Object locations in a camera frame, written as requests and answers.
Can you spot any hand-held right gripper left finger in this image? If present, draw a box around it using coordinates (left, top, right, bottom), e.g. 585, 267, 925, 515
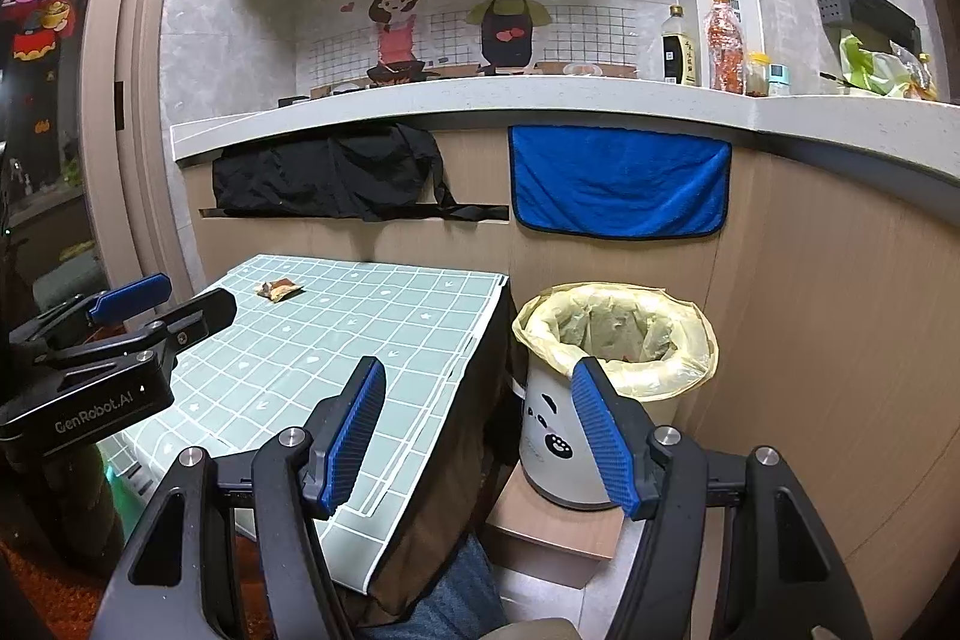
111, 355, 387, 640

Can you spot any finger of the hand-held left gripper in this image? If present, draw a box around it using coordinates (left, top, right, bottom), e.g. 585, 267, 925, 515
9, 272, 173, 362
45, 289, 238, 378

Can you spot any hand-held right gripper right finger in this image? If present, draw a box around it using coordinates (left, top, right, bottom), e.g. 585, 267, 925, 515
570, 356, 875, 640

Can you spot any white trash bin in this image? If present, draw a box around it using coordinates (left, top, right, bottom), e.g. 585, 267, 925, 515
517, 362, 680, 512

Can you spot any person's left forearm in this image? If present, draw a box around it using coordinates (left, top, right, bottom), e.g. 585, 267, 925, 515
0, 437, 127, 581

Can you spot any green grid tablecloth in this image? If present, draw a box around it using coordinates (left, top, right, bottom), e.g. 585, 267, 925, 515
97, 254, 518, 626

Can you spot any person's jeans leg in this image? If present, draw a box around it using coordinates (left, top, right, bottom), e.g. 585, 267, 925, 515
352, 531, 511, 640

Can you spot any black cloth bag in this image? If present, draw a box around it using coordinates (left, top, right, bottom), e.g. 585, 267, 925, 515
212, 122, 511, 223

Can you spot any blue towel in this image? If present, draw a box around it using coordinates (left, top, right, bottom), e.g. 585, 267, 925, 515
508, 124, 732, 242

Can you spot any black gas stove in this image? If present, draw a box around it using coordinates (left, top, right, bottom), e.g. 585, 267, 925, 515
277, 59, 443, 107

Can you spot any white countertop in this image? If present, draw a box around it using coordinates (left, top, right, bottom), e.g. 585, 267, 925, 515
171, 76, 960, 206

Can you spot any dark soy sauce bottle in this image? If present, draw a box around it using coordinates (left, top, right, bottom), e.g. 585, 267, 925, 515
661, 5, 700, 86

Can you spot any small jar with yellow lid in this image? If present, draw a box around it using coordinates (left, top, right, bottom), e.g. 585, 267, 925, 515
745, 51, 772, 97

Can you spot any chili bottle with orange cap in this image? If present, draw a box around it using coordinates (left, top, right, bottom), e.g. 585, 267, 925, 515
703, 0, 745, 94

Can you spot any green plastic bag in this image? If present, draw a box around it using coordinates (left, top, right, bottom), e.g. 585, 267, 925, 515
838, 31, 901, 97

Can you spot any clear plastic bag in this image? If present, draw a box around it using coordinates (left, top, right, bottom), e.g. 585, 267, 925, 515
889, 44, 938, 103

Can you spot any cartoon wall poster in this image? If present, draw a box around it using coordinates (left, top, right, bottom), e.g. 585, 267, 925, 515
292, 0, 672, 94

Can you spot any black wall rack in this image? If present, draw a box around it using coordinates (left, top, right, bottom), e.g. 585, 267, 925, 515
814, 0, 922, 49

